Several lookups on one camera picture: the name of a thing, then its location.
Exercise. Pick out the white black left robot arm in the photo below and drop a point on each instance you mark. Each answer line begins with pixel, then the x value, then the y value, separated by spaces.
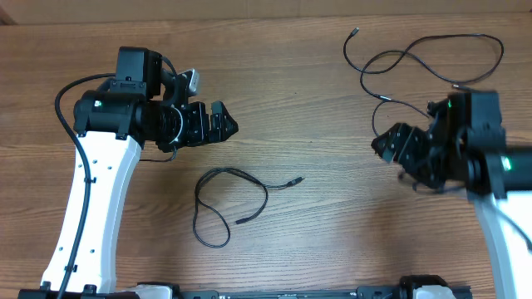
pixel 145 99

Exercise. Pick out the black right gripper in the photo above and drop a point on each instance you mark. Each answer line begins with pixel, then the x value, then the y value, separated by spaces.
pixel 406 147

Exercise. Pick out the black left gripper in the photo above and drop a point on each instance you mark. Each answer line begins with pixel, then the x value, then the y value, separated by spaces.
pixel 199 134

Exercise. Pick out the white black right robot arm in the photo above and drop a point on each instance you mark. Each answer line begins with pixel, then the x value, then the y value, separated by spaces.
pixel 466 143

